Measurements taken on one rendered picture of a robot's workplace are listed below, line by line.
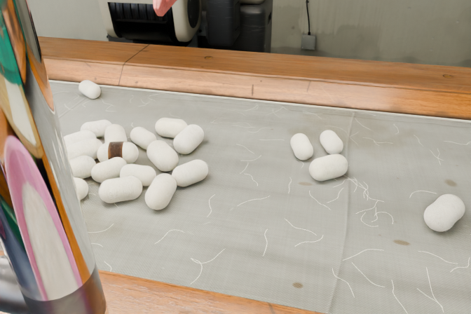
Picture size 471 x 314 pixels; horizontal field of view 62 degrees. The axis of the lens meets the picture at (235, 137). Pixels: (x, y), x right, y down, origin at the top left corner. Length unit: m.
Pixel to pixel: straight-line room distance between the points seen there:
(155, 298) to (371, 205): 0.19
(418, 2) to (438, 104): 1.97
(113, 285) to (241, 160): 0.18
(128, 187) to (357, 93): 0.30
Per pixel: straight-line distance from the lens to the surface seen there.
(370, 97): 0.50
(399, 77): 0.54
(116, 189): 0.33
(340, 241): 0.31
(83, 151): 0.39
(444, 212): 0.33
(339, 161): 0.36
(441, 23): 2.52
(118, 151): 0.38
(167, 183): 0.32
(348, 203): 0.34
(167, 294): 0.24
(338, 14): 2.43
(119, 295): 0.25
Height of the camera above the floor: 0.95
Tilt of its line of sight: 31 degrees down
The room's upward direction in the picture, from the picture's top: straight up
